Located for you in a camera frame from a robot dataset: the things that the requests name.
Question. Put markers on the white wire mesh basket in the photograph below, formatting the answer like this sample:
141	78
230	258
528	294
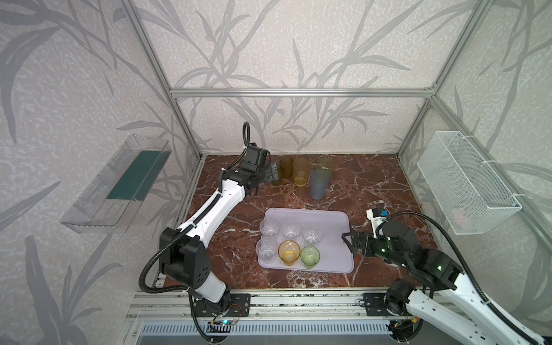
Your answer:
459	177

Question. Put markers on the clear acrylic wall shelf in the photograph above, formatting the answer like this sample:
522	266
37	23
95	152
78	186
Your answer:
112	200

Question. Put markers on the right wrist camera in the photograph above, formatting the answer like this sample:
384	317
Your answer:
377	216

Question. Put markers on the green sheet in shelf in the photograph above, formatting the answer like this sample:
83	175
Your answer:
137	180

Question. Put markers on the green short glass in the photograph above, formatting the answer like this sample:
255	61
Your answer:
310	256

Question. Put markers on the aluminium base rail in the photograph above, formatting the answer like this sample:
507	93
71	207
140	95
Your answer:
271	305

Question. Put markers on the tall green glass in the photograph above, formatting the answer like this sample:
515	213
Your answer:
325	164

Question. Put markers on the tall blue frosted glass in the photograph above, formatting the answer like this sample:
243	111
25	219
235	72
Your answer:
319	183

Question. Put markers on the yellow short glass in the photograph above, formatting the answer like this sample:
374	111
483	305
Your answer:
289	251

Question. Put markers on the amber dotted glass rear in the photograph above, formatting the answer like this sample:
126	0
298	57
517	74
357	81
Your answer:
286	166

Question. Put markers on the amber dotted glass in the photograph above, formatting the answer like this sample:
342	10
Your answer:
286	166
276	178

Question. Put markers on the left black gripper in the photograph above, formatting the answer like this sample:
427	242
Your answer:
267	172

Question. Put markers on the amber dotted glass front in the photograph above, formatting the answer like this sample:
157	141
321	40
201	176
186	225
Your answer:
276	178

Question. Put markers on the pink object in basket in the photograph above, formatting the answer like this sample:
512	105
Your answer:
460	217

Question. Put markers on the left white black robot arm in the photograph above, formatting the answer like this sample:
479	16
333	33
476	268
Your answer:
183	255

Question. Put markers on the lilac plastic tray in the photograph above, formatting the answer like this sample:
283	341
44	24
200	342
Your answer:
335	256

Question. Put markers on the clear faceted glass front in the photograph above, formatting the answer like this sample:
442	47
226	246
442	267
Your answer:
266	250

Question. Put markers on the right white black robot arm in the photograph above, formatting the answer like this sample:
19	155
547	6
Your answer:
451	299

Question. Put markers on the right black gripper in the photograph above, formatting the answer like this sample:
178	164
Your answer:
360	243

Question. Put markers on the clear faceted glass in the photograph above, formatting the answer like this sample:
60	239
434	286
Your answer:
266	250
291	229

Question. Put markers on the tall yellow glass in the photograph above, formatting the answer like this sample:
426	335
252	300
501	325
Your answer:
301	171

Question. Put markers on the horizontal aluminium frame bar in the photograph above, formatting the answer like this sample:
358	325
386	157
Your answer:
182	93

